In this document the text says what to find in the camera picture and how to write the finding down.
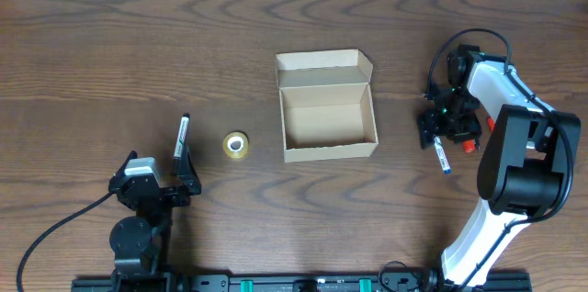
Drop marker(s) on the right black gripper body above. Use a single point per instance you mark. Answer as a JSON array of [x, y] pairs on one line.
[[454, 106]]

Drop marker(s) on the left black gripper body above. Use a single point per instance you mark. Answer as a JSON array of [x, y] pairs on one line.
[[173, 199]]

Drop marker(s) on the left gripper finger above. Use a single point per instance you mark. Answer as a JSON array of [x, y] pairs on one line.
[[121, 171], [186, 172]]

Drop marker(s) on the red stapler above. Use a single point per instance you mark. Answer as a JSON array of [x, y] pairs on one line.
[[468, 146]]

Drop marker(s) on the blue marker pen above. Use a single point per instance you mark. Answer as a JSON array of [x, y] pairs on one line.
[[441, 155]]

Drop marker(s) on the red utility knife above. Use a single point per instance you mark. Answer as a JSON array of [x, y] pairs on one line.
[[490, 123]]

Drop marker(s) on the black marker pen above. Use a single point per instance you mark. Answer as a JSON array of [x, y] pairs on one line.
[[180, 142]]

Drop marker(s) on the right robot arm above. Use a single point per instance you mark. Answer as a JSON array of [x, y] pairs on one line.
[[526, 171]]

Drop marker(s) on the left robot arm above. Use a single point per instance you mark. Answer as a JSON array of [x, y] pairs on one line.
[[141, 242]]

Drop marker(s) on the yellow tape roll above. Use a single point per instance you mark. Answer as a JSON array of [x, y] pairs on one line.
[[236, 145]]

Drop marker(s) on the open cardboard box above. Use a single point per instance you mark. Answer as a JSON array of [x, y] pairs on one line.
[[326, 105]]

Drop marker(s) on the black mounting rail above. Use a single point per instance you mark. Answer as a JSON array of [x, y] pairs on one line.
[[390, 281]]

